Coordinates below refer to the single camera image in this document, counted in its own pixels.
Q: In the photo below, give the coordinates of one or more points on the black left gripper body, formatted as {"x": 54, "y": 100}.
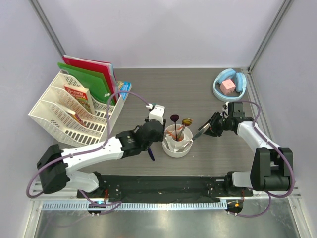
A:
{"x": 160, "y": 138}

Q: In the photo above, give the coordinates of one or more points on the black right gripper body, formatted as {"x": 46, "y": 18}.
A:
{"x": 218, "y": 124}

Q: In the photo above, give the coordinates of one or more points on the blue metallic knife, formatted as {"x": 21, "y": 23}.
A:
{"x": 150, "y": 153}

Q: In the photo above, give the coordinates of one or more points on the purple metallic spoon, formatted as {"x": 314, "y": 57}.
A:
{"x": 174, "y": 118}

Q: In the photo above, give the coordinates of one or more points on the white round divided container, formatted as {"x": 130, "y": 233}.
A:
{"x": 172, "y": 147}

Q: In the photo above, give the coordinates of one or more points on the gold spoon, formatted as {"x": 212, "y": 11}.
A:
{"x": 185, "y": 123}

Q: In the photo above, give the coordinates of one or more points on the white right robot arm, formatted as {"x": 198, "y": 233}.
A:
{"x": 272, "y": 167}

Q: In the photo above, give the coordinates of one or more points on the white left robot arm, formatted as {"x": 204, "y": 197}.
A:
{"x": 59, "y": 168}

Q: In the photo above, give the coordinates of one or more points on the pink cube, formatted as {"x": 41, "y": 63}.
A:
{"x": 227, "y": 87}

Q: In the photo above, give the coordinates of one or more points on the light blue headphones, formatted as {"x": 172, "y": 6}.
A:
{"x": 238, "y": 79}

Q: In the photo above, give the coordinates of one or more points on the blue card box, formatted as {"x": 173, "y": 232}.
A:
{"x": 124, "y": 86}

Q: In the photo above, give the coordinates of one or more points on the green folder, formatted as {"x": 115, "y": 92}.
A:
{"x": 92, "y": 80}

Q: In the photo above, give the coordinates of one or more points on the white plastic file organizer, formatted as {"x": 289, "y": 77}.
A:
{"x": 67, "y": 121}

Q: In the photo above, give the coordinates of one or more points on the red folder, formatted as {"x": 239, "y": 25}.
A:
{"x": 105, "y": 68}

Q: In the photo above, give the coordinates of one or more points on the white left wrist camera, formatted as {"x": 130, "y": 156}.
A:
{"x": 156, "y": 112}

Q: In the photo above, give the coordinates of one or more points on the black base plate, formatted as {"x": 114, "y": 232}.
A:
{"x": 166, "y": 189}

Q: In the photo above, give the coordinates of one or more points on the white slotted cable duct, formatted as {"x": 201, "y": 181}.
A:
{"x": 86, "y": 205}

